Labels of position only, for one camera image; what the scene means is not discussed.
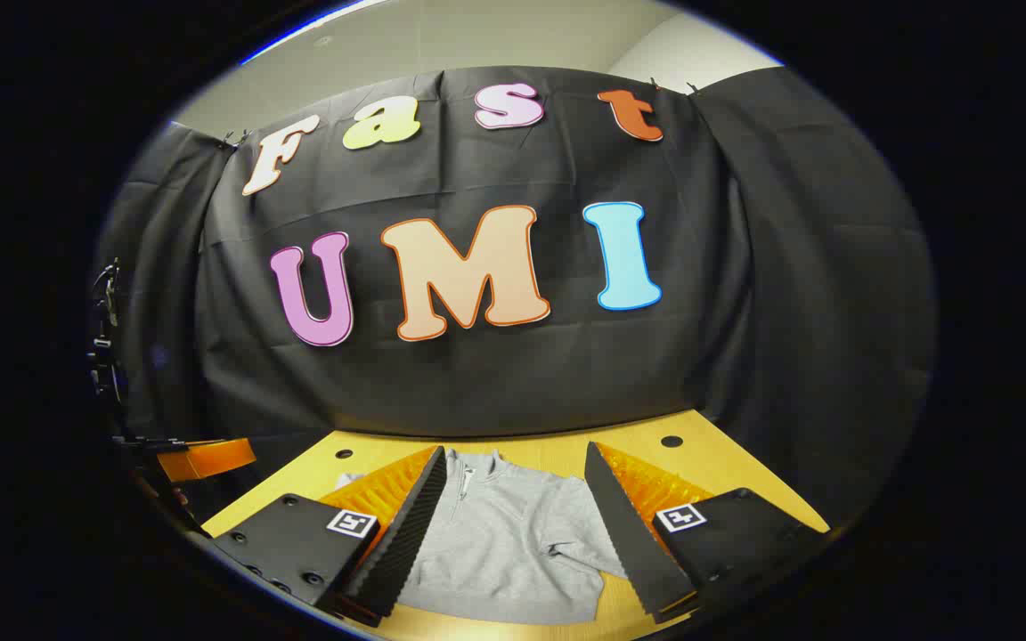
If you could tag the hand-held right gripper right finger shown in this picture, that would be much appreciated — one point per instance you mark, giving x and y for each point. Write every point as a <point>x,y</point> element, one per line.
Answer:
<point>633,543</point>

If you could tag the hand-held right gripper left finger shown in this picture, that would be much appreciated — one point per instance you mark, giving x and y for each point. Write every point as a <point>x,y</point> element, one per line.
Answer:
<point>406,543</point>

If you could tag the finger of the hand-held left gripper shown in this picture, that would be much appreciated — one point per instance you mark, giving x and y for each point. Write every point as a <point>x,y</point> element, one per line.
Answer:
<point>210,458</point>

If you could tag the grey zip-neck sweatshirt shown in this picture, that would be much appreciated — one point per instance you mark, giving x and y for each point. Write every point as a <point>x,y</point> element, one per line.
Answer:
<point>513,552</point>

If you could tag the black backdrop cloth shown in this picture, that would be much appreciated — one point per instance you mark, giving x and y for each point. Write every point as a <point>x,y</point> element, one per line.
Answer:
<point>495,383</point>

